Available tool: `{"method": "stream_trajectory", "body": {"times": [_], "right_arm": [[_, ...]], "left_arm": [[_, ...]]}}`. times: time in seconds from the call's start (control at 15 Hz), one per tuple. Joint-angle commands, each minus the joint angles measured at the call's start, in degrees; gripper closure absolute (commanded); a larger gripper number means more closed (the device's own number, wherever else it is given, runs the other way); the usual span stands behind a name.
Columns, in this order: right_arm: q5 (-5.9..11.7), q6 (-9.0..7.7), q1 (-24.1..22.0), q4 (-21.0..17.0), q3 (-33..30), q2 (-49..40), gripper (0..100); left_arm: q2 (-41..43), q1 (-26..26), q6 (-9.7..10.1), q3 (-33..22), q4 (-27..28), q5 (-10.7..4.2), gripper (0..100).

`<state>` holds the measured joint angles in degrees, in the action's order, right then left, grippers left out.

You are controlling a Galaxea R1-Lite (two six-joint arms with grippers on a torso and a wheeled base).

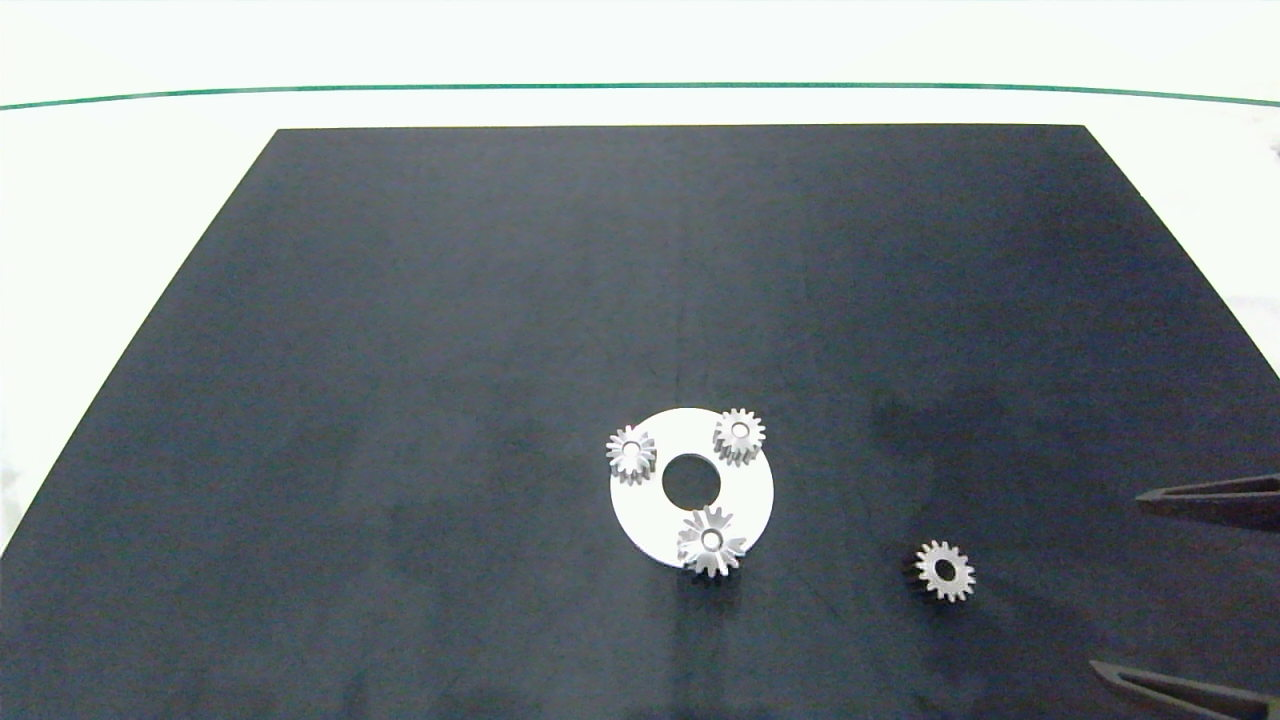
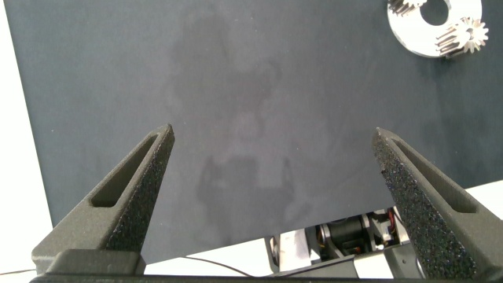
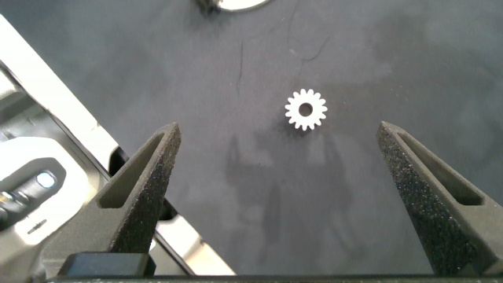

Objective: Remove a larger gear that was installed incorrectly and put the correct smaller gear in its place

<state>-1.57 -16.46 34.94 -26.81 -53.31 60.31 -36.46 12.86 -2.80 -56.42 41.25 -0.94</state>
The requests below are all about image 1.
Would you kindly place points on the small steel gear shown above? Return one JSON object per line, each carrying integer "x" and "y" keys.
{"x": 958, "y": 580}
{"x": 622, "y": 460}
{"x": 750, "y": 441}

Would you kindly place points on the dark rectangular mat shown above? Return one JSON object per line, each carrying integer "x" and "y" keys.
{"x": 420, "y": 400}

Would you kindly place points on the round white plate with pins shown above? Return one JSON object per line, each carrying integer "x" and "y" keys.
{"x": 645, "y": 510}

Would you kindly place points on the large steel gear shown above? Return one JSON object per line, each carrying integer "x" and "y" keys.
{"x": 697, "y": 548}

